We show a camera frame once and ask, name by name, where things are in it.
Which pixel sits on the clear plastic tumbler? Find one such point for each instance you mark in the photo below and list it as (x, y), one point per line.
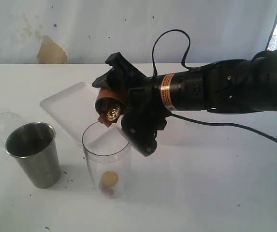
(106, 150)

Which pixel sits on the white rectangular plastic tray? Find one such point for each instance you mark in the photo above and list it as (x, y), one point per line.
(73, 109)

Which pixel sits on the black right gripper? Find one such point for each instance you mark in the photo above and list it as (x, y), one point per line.
(146, 114)

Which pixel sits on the small brown wooden cup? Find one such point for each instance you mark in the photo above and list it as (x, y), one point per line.
(105, 98)

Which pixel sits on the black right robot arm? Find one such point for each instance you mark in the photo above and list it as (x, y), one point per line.
(235, 86)

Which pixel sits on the clear plastic shaker lid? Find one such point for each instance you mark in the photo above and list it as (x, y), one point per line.
(9, 121)

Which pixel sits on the stainless steel cup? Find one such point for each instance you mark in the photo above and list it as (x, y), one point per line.
(33, 147)

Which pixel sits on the gold foil coin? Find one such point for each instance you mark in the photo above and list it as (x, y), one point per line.
(109, 178)
(113, 113)

